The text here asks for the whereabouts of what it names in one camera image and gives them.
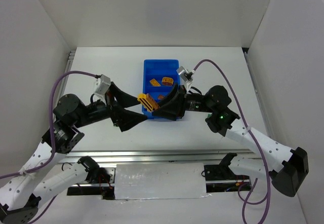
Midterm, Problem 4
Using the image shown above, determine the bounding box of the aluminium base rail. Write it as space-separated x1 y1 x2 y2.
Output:
59 150 256 200

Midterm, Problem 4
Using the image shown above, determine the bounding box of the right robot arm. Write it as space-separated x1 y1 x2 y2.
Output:
152 85 309 197

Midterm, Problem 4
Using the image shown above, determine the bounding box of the yellow black striped lego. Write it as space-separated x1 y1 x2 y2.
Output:
137 93 153 112

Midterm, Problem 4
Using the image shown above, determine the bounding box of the yellow round flower lego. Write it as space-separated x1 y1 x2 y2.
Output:
161 77 174 86

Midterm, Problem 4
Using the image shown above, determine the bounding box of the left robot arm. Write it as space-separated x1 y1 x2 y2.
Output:
1 79 147 223

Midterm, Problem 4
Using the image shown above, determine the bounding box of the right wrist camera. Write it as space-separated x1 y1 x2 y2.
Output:
177 66 195 92

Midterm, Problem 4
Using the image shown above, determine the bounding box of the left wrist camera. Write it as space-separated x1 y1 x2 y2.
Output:
94 74 111 101

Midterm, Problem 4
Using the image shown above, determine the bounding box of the orange lego brick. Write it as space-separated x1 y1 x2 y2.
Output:
149 79 160 87

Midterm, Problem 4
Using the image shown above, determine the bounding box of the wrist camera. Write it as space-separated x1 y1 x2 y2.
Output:
177 66 195 92
94 74 111 101

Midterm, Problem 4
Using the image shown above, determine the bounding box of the white cover plate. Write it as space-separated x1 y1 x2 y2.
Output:
114 163 208 200

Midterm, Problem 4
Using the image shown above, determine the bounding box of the blue divided plastic tray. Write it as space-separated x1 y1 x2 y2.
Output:
142 59 180 119

